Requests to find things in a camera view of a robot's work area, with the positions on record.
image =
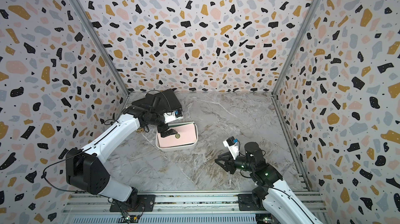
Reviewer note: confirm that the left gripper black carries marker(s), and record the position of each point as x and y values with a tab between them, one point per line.
162	130

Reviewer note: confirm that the corner aluminium post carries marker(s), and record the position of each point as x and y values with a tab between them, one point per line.
297	42
98	43

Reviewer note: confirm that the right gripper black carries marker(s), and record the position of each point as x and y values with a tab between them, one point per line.
228	166

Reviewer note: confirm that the white storage box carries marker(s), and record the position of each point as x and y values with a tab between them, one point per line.
178	146

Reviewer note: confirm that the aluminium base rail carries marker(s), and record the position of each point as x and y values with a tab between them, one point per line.
187	207

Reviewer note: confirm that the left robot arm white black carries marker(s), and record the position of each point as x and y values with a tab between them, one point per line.
85	168

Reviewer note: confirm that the pink envelope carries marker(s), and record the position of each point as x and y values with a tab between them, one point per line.
181	138

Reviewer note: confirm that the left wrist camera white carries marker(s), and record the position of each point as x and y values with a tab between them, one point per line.
173	116

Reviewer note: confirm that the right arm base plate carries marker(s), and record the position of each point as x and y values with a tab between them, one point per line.
246	203

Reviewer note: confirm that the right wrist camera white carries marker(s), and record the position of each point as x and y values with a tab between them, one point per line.
233	145

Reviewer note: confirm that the left corner aluminium post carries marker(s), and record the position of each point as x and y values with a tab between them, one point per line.
98	43

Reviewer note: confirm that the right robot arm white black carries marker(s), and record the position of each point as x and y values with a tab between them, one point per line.
272	193

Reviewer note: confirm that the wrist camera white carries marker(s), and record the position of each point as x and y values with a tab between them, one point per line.
233	145
173	116

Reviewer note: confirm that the black briefcase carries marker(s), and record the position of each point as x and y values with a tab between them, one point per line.
160	102

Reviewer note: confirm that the light green envelope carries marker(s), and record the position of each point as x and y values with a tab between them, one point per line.
181	124

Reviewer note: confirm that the right corner aluminium post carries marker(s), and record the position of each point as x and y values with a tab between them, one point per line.
297	42

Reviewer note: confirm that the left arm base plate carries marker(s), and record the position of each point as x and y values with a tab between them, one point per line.
147	200

